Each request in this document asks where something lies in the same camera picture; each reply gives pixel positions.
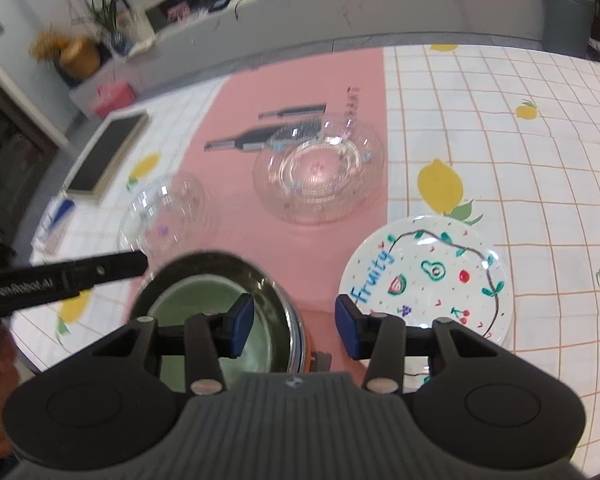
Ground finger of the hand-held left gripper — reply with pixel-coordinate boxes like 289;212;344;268
62;251;148;292

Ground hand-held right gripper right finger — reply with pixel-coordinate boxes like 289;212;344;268
335;295;503;395

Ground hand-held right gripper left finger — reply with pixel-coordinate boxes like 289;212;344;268
92;294;255;396

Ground green ceramic bowl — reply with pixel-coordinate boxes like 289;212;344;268
147;280;281;393

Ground blue steel bowl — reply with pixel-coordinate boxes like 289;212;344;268
130;250;303;376

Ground small clear glass plate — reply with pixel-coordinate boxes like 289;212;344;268
117;171;220;261

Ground white painted fruit plate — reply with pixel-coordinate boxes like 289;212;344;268
338;214;512;392

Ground large clear glass plate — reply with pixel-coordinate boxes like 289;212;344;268
252;111;386;226

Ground blue white booklet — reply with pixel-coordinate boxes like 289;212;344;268
32;197;76;253

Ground black hardcover book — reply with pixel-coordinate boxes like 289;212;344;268
62;110;150;203

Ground dark cabinet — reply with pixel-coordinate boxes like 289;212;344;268
0;65;71;281

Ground pink storage box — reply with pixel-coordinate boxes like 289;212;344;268
94;82;133;120

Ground pink table runner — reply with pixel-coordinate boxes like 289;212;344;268
125;47;390;376

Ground gold vase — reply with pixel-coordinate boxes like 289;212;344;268
59;37;102;80

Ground blue patterned vase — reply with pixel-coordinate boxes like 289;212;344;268
111;30;133;57

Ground dried yellow flowers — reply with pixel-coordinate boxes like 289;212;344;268
29;27;76;61

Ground lemon print checked tablecloth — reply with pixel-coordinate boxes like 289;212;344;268
10;42;600;478

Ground green long-leaf plant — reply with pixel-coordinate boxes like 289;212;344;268
82;0;131;41

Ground grey marble tv console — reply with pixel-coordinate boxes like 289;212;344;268
70;0;548;121

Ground grey trash bin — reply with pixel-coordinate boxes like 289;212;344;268
542;0;595;58

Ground illustrated picture frame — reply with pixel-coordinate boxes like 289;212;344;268
115;0;156;46

